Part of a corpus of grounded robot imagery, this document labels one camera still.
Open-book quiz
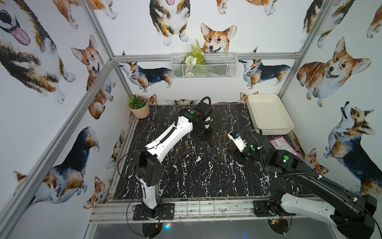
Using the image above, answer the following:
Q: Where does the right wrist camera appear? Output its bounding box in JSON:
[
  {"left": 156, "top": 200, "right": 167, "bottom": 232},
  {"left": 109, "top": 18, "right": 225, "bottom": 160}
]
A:
[{"left": 228, "top": 131, "right": 247, "bottom": 152}]

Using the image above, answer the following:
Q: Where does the green fern with white flower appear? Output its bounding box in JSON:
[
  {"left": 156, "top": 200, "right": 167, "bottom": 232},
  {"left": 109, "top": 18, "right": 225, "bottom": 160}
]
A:
[{"left": 183, "top": 40, "right": 206, "bottom": 78}]

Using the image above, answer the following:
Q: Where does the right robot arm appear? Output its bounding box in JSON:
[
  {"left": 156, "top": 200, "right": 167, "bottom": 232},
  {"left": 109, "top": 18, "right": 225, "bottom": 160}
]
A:
[{"left": 228, "top": 129, "right": 378, "bottom": 239}]

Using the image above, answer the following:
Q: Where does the white wire basket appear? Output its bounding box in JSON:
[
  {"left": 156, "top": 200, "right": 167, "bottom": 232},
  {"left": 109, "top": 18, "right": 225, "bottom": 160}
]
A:
[{"left": 171, "top": 53, "right": 238, "bottom": 79}]

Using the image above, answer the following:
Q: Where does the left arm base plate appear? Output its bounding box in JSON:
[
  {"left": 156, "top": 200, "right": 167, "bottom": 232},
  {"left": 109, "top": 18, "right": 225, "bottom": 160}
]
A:
[{"left": 133, "top": 203, "right": 175, "bottom": 221}]

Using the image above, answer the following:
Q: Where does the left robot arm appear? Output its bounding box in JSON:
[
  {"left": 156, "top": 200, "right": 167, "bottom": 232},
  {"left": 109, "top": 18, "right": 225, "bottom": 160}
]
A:
[{"left": 133, "top": 97, "right": 217, "bottom": 210}]

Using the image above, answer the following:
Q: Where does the potted green plant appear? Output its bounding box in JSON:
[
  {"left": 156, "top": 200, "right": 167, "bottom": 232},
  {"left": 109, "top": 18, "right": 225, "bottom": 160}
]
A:
[{"left": 128, "top": 95, "right": 149, "bottom": 119}]

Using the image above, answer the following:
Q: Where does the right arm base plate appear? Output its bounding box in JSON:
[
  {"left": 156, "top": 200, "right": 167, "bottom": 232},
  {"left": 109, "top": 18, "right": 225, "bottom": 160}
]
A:
[{"left": 253, "top": 200, "right": 296, "bottom": 217}]

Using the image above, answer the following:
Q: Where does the pink card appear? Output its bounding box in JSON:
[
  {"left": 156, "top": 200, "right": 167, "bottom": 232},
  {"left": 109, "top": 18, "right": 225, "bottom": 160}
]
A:
[{"left": 270, "top": 136, "right": 301, "bottom": 158}]

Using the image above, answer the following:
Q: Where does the cream rectangular tray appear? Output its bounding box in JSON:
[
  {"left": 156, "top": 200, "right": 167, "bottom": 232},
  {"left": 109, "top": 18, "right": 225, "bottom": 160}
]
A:
[{"left": 247, "top": 94, "right": 294, "bottom": 135}]

